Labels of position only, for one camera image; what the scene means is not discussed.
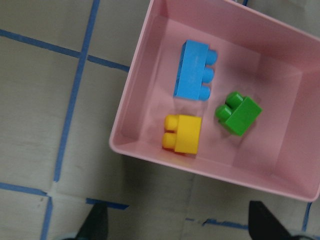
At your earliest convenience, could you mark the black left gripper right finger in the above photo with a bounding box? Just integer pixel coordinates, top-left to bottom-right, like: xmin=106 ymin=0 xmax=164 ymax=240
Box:
xmin=248 ymin=200 xmax=297 ymax=240

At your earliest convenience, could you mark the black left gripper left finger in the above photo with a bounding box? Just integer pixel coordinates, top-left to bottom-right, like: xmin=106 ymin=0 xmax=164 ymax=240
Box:
xmin=75 ymin=202 xmax=109 ymax=240

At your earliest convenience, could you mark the green toy block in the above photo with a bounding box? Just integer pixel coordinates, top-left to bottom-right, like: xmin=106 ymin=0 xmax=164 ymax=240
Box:
xmin=215 ymin=91 xmax=263 ymax=137

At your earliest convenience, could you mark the yellow toy block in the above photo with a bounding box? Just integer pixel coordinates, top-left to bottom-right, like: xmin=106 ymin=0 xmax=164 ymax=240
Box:
xmin=162 ymin=114 xmax=202 ymax=155

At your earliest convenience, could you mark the blue toy block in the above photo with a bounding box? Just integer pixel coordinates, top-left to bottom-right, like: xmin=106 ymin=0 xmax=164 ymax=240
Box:
xmin=173 ymin=40 xmax=218 ymax=101

